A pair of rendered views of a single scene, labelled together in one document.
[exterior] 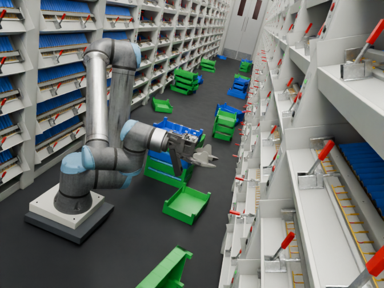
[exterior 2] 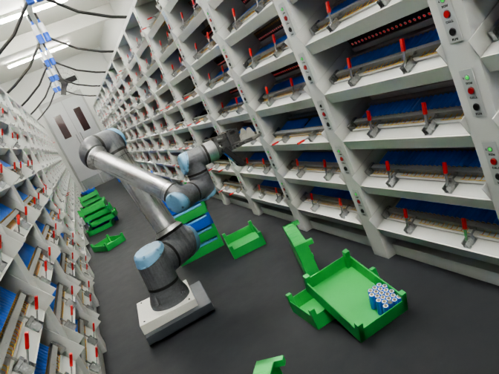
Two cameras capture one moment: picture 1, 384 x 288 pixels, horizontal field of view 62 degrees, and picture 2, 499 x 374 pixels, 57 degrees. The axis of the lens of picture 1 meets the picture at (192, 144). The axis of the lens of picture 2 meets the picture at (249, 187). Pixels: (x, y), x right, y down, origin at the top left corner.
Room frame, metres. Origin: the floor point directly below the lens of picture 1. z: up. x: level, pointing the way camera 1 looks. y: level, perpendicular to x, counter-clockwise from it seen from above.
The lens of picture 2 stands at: (-0.71, 0.83, 0.89)
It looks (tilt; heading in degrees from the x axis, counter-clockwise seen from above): 13 degrees down; 336
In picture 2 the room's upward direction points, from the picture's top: 24 degrees counter-clockwise
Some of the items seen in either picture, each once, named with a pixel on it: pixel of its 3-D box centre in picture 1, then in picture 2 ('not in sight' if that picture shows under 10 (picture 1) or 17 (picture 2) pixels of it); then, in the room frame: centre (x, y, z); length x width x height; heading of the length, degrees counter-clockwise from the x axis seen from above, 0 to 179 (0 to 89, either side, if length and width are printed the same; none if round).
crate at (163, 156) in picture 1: (173, 152); (187, 225); (2.07, 0.12, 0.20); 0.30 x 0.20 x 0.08; 76
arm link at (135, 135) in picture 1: (138, 134); (193, 159); (1.13, 0.21, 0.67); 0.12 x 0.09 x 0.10; 84
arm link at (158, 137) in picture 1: (160, 140); (211, 151); (1.13, 0.12, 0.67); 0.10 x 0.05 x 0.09; 174
